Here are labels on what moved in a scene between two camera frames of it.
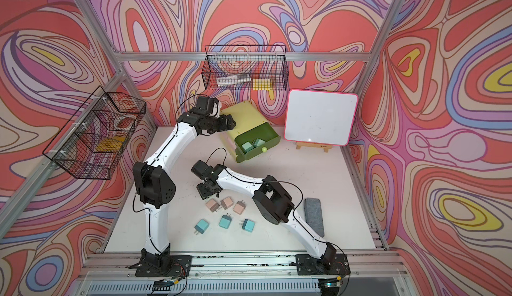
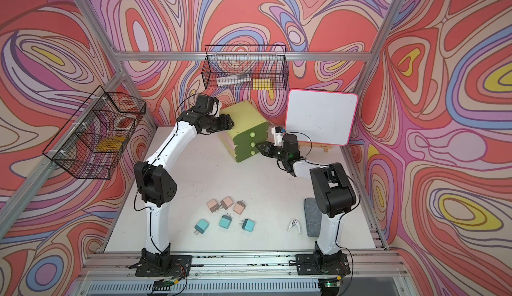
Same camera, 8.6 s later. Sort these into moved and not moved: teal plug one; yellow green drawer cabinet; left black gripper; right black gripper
Moved: right black gripper
Not moved: teal plug one; left black gripper; yellow green drawer cabinet
